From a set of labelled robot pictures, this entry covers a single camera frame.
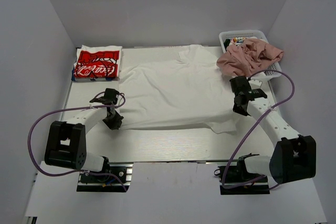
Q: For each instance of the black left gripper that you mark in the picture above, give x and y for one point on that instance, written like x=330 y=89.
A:
x=113 y=120

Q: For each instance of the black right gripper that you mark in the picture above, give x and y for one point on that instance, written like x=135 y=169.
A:
x=240 y=104

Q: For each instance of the white t-shirt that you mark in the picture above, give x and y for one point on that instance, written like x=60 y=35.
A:
x=186 y=92

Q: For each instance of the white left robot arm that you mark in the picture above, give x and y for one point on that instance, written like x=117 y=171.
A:
x=66 y=144

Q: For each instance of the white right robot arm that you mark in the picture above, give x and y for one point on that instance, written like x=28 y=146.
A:
x=294 y=155

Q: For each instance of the pink t-shirt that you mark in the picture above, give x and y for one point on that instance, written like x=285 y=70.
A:
x=248 y=58

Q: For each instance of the white plastic laundry basket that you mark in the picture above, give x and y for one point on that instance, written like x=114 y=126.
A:
x=271 y=72

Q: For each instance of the colourful garment in basket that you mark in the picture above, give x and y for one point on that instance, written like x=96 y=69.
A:
x=233 y=41

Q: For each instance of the folded red Coca-Cola t-shirt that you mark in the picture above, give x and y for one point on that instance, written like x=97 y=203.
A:
x=98 y=62

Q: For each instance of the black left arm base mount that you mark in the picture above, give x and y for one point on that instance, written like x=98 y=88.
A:
x=107 y=183

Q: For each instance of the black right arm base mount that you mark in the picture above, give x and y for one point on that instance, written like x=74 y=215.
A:
x=232 y=178

